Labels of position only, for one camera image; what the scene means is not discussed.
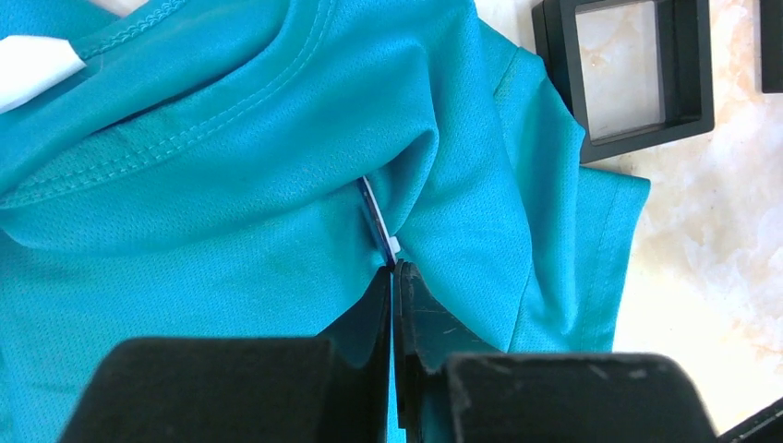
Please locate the black square frame left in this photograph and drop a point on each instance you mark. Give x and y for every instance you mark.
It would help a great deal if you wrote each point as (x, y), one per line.
(634, 74)

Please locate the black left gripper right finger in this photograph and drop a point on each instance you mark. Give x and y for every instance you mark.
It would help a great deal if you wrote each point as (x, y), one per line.
(452, 386)

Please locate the teal garment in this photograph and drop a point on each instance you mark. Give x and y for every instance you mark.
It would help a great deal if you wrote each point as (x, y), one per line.
(198, 178)

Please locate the black folded frame stand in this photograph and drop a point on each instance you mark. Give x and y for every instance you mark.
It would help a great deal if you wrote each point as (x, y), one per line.
(770, 15)

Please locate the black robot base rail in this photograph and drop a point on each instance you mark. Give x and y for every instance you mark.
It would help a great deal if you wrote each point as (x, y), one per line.
(762, 427)

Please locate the white garment tag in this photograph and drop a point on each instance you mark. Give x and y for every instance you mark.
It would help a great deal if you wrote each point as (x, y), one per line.
(30, 65)

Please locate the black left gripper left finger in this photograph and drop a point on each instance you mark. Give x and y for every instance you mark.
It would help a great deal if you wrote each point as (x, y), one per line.
(331, 387)

